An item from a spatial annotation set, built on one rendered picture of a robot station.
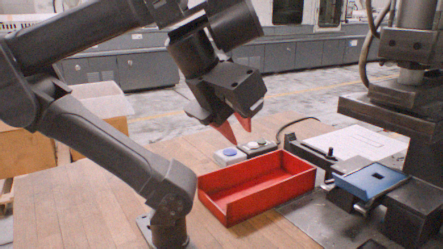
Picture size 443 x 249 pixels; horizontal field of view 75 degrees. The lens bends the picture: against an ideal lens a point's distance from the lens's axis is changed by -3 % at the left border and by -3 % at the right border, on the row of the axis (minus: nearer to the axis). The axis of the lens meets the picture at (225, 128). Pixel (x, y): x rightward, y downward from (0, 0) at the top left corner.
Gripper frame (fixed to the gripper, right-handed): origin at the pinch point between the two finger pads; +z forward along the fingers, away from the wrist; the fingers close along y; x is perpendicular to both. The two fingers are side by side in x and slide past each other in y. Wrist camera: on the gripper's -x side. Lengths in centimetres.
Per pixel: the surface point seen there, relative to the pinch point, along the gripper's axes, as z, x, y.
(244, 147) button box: 24.0, 23.1, 8.3
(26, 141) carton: 38, 206, -68
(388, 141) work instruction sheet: 49, 5, 46
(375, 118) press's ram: 9.3, -11.4, 19.7
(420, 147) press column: 34, -10, 36
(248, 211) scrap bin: 17.0, 1.0, -6.2
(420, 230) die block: 24.0, -23.1, 11.0
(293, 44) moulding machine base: 256, 401, 355
